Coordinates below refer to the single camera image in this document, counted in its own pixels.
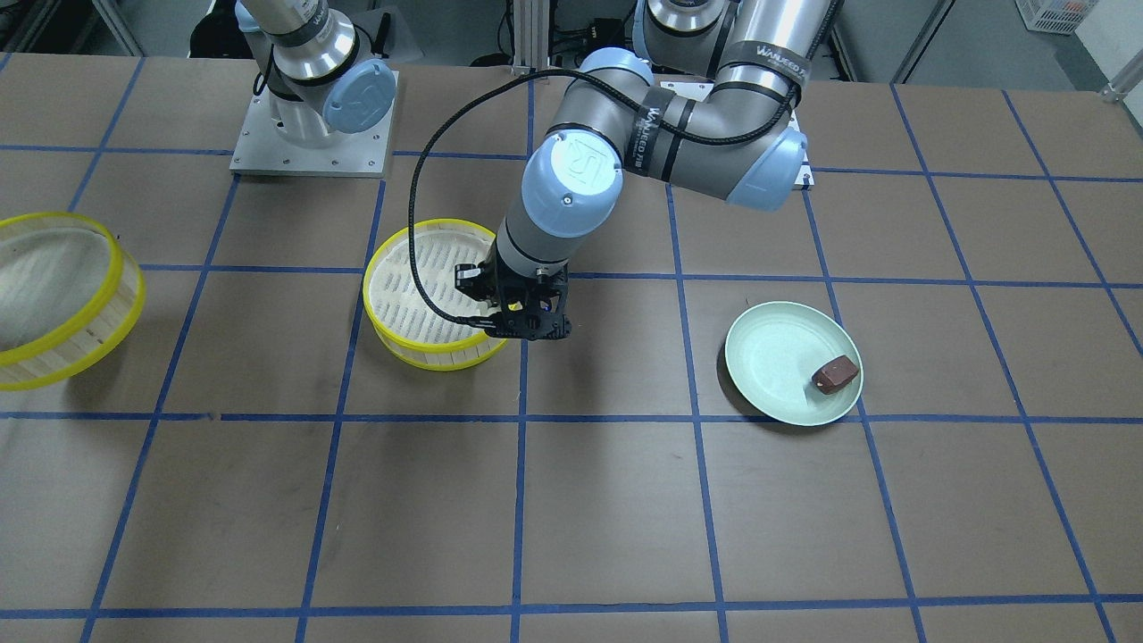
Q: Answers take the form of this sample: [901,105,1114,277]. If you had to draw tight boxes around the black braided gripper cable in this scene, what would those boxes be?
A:
[409,69,800,327]

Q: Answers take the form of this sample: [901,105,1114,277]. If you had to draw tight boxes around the light green plate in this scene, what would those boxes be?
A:
[724,302,864,427]

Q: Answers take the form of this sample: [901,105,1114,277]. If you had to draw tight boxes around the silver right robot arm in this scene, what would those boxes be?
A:
[234,1,397,148]

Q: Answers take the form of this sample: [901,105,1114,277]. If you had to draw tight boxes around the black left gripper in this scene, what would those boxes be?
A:
[455,259,572,341]

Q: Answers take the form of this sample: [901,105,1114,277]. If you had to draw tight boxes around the brown chocolate bun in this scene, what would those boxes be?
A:
[812,355,861,395]

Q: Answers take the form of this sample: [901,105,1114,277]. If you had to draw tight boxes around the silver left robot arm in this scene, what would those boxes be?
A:
[455,1,841,340]

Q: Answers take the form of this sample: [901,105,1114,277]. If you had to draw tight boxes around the yellow rimmed steamer basket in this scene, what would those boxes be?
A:
[1,212,147,392]
[363,219,507,372]

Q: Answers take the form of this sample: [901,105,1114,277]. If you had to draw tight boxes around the aluminium frame post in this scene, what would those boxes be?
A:
[511,0,552,77]

